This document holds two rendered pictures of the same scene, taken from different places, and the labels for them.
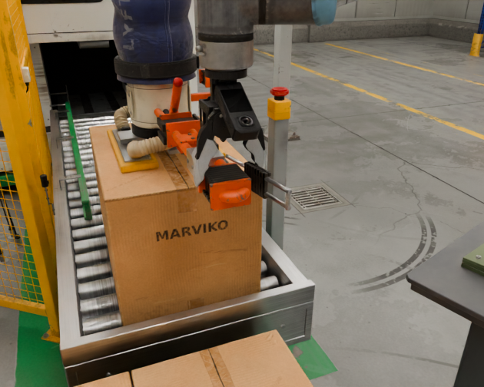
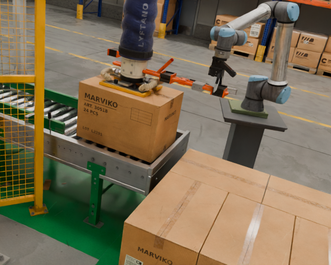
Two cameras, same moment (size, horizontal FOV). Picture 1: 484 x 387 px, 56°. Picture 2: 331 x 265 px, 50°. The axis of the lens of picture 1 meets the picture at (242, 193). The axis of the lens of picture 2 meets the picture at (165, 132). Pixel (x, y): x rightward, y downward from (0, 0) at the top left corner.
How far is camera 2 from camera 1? 190 cm
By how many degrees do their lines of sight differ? 45
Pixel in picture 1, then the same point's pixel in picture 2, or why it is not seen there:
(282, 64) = (21, 31)
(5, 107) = (42, 75)
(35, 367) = (47, 226)
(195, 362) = (182, 162)
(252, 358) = (194, 156)
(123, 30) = (138, 38)
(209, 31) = (226, 49)
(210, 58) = (225, 55)
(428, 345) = not seen: hidden behind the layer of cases
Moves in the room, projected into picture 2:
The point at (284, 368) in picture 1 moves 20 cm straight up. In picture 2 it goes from (205, 155) to (210, 130)
